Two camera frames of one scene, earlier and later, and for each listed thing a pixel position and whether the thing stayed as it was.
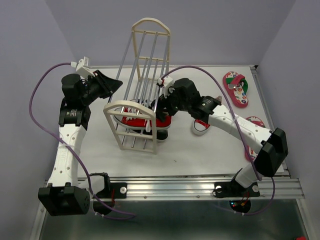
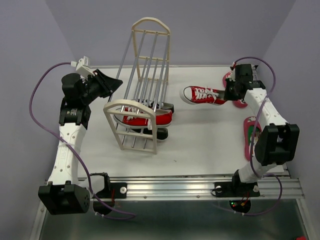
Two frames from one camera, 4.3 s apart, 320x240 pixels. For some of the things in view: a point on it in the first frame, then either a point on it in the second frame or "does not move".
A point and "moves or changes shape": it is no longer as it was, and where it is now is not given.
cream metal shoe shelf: (131, 109) does not move
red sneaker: (200, 127) moves or changes shape
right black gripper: (171, 112) -> (228, 96)
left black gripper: (110, 84) does not move
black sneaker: (161, 134) does not move
